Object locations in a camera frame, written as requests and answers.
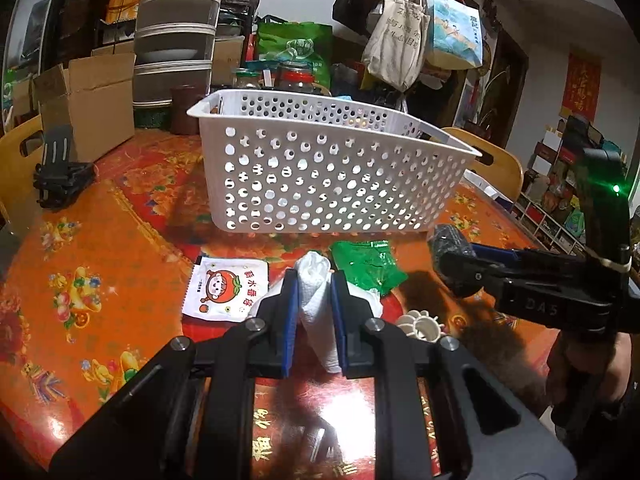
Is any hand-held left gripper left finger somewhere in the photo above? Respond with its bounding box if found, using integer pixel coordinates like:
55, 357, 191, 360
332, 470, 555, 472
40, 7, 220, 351
48, 269, 301, 480

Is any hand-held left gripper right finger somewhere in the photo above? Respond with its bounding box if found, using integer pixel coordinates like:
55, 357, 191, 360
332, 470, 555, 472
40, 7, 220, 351
329, 269, 578, 480

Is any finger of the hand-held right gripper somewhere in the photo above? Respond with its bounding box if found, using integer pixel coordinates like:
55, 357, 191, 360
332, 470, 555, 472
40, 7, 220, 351
439, 252, 507, 299
469, 243, 591, 267

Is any white paper tissue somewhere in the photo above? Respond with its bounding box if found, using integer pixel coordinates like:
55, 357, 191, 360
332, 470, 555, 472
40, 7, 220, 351
250, 250, 384, 375

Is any black plastic bag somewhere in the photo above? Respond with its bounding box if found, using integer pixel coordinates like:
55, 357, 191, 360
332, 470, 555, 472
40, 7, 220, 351
427, 224, 474, 281

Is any white perforated plastic basket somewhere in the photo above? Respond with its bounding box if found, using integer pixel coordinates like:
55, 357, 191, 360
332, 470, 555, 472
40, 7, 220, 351
186, 89, 483, 235

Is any person's right hand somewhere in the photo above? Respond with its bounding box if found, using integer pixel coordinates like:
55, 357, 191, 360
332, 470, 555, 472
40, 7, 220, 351
545, 331, 640, 432

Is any green plastic wrapper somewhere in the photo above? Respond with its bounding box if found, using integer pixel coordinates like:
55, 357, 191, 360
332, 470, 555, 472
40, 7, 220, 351
331, 240, 408, 297

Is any cluttered storage shelf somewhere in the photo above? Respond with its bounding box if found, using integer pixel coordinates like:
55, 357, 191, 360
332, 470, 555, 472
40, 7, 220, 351
515, 125, 591, 256

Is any white cartoon wipe packet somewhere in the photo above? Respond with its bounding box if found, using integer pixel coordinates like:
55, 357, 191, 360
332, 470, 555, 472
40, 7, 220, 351
181, 255, 271, 322

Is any wooden chair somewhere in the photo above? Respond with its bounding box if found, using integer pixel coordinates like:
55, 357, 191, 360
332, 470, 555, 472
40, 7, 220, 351
442, 127, 524, 201
0, 115, 48, 238

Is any red patterned tablecloth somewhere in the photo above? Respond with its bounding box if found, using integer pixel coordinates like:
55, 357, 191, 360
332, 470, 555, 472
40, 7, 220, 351
0, 127, 561, 480

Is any blue printed paper bag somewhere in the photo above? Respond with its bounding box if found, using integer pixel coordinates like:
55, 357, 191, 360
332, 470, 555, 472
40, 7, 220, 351
425, 0, 485, 71

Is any dark brown cup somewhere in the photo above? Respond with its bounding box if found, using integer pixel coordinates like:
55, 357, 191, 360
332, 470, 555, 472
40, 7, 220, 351
170, 85, 211, 135

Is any beige canvas tote bag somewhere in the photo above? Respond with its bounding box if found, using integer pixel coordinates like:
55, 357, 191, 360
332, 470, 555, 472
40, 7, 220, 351
361, 0, 431, 92

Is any glass jar of red sauce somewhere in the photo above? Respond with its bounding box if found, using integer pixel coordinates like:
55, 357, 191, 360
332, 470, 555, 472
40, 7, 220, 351
277, 62, 317, 94

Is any small glass jar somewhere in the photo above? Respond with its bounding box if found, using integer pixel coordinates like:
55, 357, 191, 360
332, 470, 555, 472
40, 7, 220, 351
235, 67, 263, 90

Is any black clamp tool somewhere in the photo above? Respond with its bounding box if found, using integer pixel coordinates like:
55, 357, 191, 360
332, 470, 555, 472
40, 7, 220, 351
32, 125, 97, 211

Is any green plastic bag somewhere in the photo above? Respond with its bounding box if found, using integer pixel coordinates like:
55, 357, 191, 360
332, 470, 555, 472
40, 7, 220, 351
255, 21, 333, 91

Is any brown cardboard box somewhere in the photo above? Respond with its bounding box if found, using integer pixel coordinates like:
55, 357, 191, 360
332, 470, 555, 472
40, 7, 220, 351
32, 52, 137, 163

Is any stack of grey lidded containers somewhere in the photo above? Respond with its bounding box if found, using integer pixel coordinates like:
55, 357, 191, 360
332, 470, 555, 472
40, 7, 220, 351
132, 0, 223, 108

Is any white plastic ring piece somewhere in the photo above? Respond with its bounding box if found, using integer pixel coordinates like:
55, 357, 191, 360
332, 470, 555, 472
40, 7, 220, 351
395, 310, 447, 344

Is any red wall poster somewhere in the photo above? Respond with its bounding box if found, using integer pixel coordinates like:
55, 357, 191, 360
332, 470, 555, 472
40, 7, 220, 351
561, 52, 602, 121

